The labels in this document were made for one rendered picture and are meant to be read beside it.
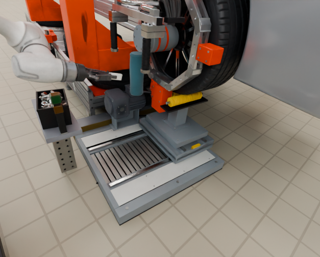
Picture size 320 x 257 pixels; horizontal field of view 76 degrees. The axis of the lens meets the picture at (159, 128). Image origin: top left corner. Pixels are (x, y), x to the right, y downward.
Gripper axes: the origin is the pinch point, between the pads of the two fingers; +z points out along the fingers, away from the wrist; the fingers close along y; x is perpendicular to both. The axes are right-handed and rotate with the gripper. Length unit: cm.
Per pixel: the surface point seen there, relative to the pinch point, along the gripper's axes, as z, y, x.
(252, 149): 119, -43, 39
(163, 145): 46, -6, 45
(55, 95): -25.8, 2.8, 11.6
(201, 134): 68, -20, 31
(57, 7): 51, 237, -19
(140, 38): 11.2, 2.1, -19.7
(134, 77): 22.1, 12.3, 2.8
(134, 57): 18.3, 12.3, -8.8
